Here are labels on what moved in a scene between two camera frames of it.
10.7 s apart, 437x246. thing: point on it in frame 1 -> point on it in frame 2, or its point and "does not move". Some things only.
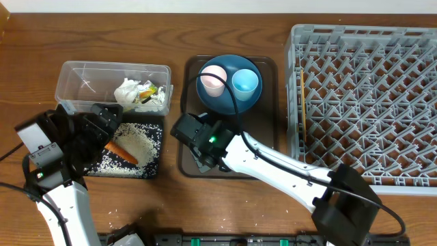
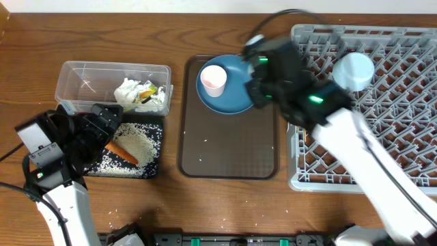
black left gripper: (100, 133) does not move
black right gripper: (196, 154) -> (253, 89)
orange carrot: (121, 152) does not move
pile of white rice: (142, 141) does not move
